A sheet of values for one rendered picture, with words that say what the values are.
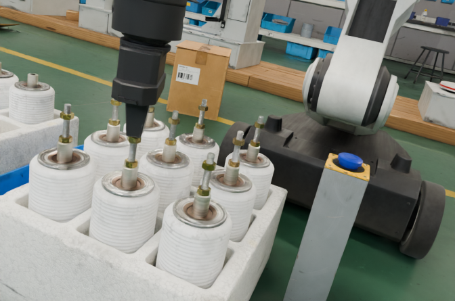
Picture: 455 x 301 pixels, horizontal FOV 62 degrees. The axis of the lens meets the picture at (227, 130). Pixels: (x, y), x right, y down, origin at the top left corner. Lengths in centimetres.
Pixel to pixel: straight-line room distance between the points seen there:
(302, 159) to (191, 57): 85
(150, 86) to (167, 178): 21
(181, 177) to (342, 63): 44
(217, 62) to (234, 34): 110
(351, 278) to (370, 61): 49
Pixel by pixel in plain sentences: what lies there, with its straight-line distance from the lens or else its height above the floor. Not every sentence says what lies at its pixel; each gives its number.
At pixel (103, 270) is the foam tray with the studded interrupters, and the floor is 16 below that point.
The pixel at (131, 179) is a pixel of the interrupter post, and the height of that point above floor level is 26.
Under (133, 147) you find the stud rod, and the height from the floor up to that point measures 31.
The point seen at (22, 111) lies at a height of 20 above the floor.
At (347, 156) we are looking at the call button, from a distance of 65.
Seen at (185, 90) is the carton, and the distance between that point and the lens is 172.
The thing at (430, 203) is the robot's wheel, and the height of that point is 17.
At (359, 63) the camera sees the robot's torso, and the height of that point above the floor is 46.
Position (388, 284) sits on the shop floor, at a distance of 100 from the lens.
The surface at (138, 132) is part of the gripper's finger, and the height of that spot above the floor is 34.
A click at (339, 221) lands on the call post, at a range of 66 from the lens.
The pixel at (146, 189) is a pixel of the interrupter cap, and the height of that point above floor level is 25.
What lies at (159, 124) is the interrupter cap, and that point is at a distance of 82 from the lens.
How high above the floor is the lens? 53
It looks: 19 degrees down
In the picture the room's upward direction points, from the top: 12 degrees clockwise
